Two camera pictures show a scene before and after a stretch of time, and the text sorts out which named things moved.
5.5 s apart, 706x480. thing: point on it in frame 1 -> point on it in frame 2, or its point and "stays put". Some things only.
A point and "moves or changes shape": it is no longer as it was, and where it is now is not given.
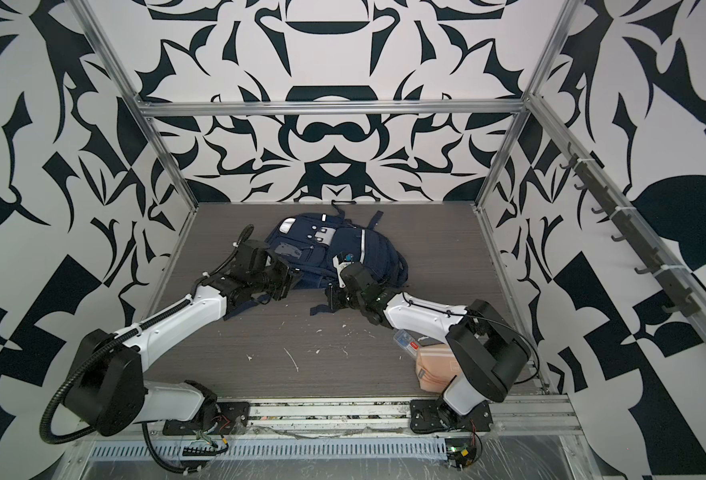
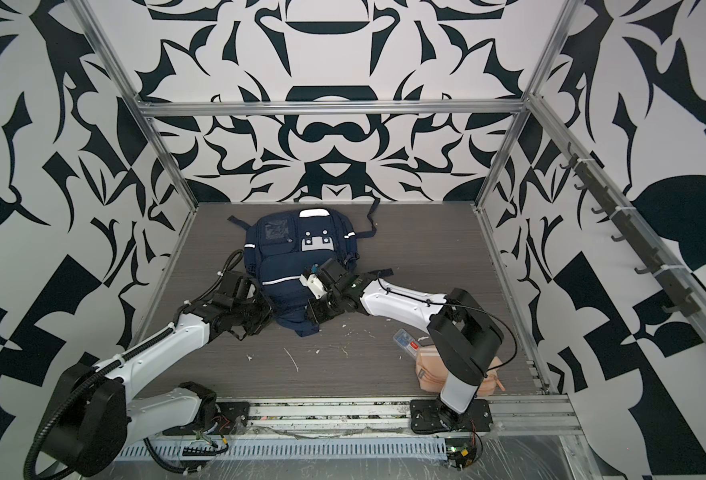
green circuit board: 460,452 stays put
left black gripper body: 276,280 -> 252,314
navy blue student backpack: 310,251 moves or changes shape
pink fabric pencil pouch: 436,367 stays put
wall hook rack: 615,207 stays put
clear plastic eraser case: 404,340 stays put
